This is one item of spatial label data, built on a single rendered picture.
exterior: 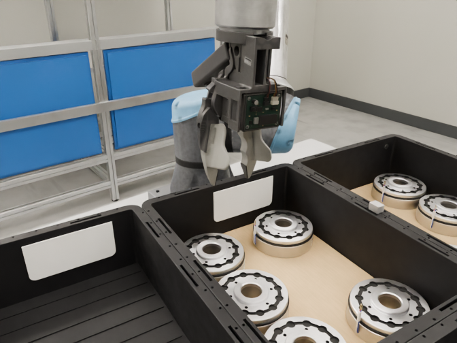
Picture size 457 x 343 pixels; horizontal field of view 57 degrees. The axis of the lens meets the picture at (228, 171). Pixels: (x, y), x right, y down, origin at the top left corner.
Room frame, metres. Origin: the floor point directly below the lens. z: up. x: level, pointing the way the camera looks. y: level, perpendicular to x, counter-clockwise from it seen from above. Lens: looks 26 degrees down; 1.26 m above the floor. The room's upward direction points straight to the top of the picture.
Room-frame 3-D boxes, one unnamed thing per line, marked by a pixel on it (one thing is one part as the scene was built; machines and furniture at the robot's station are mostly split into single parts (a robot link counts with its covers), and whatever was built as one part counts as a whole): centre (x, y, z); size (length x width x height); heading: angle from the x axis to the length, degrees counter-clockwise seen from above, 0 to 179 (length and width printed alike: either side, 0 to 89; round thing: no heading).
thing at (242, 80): (0.54, -0.02, 1.13); 0.09 x 0.08 x 0.12; 31
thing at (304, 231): (0.62, -0.09, 0.86); 0.10 x 0.10 x 0.01
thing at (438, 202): (0.68, -0.41, 0.86); 0.05 x 0.05 x 0.01
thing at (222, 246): (0.54, 0.03, 0.86); 0.05 x 0.05 x 0.01
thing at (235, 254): (0.54, 0.03, 0.86); 0.10 x 0.10 x 0.01
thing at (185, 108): (0.85, 0.05, 0.96); 0.13 x 0.12 x 0.14; 83
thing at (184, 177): (0.85, 0.06, 0.85); 0.15 x 0.15 x 0.10
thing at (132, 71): (2.47, 0.37, 0.60); 0.72 x 0.03 x 0.56; 128
